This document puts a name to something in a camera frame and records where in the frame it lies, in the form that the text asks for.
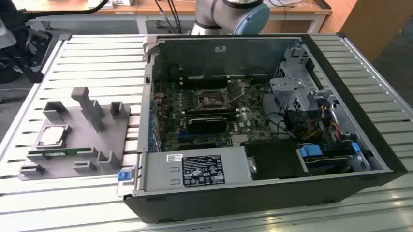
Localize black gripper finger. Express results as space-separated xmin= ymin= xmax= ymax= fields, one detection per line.
xmin=23 ymin=60 xmax=46 ymax=83

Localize silver square CPU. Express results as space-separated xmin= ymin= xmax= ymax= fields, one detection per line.
xmin=38 ymin=125 xmax=68 ymax=146

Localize black RAM slot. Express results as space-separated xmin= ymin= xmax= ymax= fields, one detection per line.
xmin=186 ymin=109 xmax=236 ymax=115
xmin=187 ymin=113 xmax=236 ymax=119

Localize CPU socket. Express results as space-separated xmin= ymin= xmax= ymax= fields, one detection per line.
xmin=195 ymin=89 xmax=232 ymax=109

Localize grey parts rack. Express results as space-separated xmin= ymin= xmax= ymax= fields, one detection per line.
xmin=19 ymin=87 xmax=134 ymax=181

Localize green RAM stick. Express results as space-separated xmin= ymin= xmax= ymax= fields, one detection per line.
xmin=28 ymin=147 xmax=80 ymax=157

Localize white box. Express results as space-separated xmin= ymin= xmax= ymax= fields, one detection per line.
xmin=106 ymin=0 xmax=135 ymax=7

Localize green motherboard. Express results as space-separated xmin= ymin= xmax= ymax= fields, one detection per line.
xmin=150 ymin=77 xmax=276 ymax=153

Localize wooden desk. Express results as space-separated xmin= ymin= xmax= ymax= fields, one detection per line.
xmin=10 ymin=0 xmax=333 ymax=34

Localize grey power supply unit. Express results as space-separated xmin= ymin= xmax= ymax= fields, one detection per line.
xmin=141 ymin=151 xmax=253 ymax=192

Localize silver chipset heatsink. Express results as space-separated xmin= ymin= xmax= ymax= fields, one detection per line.
xmin=232 ymin=135 xmax=250 ymax=147

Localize metal drive cage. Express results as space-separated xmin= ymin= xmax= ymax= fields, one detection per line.
xmin=269 ymin=45 xmax=324 ymax=115

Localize black open PC case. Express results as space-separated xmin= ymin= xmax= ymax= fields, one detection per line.
xmin=122 ymin=33 xmax=409 ymax=224

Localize white papers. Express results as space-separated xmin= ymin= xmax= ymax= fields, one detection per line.
xmin=269 ymin=0 xmax=320 ymax=7

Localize black plastic shroud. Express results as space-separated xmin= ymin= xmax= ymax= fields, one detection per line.
xmin=244 ymin=140 xmax=312 ymax=181

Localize blue disk carrier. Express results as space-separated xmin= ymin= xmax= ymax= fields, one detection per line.
xmin=298 ymin=144 xmax=324 ymax=159

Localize wooden cabinet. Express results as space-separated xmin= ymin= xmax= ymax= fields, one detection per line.
xmin=336 ymin=0 xmax=413 ymax=61

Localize black cable hose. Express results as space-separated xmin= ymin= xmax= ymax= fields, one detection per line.
xmin=19 ymin=0 xmax=111 ymax=20

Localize grey case handle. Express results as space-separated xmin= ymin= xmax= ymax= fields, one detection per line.
xmin=142 ymin=35 xmax=163 ymax=59

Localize hanging black cables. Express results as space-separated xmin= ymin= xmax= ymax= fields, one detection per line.
xmin=154 ymin=0 xmax=182 ymax=34

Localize black wire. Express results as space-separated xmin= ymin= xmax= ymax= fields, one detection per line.
xmin=264 ymin=112 xmax=293 ymax=139

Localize yellow red wire bundle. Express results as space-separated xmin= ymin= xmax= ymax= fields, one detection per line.
xmin=306 ymin=120 xmax=341 ymax=141

